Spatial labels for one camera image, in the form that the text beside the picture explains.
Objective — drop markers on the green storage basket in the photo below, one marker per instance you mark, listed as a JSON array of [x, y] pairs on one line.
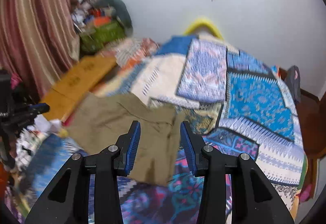
[[94, 39]]

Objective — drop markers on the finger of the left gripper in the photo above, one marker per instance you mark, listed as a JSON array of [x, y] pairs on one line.
[[36, 109]]

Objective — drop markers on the olive khaki shorts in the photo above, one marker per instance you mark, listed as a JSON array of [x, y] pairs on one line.
[[153, 134]]

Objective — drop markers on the blue patchwork bed sheet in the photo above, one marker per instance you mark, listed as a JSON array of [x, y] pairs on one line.
[[233, 100]]

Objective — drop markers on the striped red curtain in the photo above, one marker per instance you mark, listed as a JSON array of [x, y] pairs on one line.
[[38, 41]]

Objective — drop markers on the grey backpack on floor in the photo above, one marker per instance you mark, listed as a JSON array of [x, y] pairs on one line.
[[293, 81]]

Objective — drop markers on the pink slipper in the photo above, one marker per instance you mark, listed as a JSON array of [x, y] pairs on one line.
[[305, 193]]

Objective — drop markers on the grey plush toy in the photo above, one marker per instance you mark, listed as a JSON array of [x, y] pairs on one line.
[[120, 13]]

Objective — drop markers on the yellow foam headboard arc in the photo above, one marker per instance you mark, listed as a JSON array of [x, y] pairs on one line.
[[203, 23]]

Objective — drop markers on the wooden lap table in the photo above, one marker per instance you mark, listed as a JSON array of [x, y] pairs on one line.
[[66, 94]]

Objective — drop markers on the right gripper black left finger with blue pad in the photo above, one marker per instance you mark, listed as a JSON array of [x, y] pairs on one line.
[[65, 199]]

